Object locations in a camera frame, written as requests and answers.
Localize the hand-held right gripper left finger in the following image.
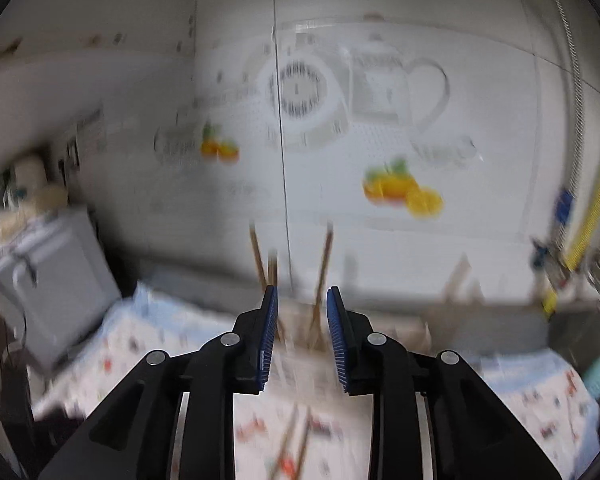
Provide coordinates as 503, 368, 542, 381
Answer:
37, 285, 280, 480

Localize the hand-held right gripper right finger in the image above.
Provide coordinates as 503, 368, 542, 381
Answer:
326, 286, 563, 480

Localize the cream plastic utensil holder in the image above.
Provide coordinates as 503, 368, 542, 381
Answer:
275, 300, 433, 361

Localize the printed cartoon blanket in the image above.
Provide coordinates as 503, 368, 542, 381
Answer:
32, 280, 600, 480

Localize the grey microwave oven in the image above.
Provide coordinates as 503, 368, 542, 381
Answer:
0, 207, 123, 373

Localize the clear plastic bag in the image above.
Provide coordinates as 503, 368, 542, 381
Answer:
0, 185, 66, 241

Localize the white kitchen appliance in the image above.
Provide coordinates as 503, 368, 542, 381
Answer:
15, 157, 48, 192

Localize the water valve with coloured handle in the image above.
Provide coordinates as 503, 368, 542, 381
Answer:
530, 237, 568, 281

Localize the black cable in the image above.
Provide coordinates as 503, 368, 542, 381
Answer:
0, 255, 36, 351

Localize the yellow hose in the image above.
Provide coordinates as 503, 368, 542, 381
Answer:
542, 110, 600, 316

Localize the braided metal hose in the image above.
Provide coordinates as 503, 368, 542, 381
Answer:
535, 0, 588, 226

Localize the green wall cabinet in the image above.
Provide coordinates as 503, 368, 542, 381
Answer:
0, 35, 196, 171

